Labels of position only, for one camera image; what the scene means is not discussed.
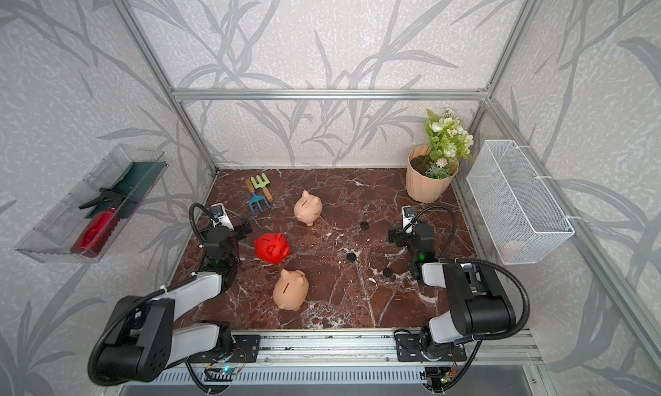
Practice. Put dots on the green toy garden rake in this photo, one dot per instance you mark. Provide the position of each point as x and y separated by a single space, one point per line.
261 182

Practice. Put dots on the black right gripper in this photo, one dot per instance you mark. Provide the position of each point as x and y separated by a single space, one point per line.
400 235

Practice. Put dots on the pink piggy bank far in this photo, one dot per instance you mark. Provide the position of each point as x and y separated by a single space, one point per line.
308 208

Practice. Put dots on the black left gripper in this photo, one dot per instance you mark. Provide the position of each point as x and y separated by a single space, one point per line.
242 233

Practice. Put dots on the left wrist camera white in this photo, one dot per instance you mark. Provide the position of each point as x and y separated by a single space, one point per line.
220 217

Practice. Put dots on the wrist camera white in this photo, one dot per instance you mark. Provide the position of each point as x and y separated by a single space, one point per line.
220 217
408 216

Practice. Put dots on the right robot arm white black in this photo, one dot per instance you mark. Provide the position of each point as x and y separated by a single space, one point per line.
479 307

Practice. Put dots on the peach flower pot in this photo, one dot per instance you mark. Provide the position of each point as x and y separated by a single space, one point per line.
421 188

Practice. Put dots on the red spray bottle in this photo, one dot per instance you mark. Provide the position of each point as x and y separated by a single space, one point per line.
96 234

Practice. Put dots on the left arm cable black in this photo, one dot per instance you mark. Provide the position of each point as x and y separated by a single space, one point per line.
193 220

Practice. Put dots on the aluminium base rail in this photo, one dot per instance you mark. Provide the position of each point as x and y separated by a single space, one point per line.
358 362

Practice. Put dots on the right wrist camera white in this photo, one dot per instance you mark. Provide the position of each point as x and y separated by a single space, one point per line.
408 216

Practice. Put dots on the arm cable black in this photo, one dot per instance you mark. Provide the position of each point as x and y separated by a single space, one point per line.
512 286
193 220

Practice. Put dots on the white wire mesh basket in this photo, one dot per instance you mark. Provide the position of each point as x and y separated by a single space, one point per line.
515 202

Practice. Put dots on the pink object in basket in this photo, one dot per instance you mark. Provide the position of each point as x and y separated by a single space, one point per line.
511 249

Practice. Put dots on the red piggy bank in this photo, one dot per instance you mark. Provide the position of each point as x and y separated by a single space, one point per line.
272 248

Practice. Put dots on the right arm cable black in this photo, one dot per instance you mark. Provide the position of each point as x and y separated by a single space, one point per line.
512 286

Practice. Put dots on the clear plastic wall tray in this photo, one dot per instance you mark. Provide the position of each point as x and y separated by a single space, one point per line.
85 223

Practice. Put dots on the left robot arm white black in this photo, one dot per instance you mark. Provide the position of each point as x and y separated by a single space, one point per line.
140 341

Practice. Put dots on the aluminium frame crossbar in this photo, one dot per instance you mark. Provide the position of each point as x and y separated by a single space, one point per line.
329 94

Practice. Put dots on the blue toy garden fork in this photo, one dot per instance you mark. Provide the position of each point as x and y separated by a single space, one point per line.
256 201

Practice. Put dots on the artificial green white plant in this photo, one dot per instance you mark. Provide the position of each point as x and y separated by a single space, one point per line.
449 142

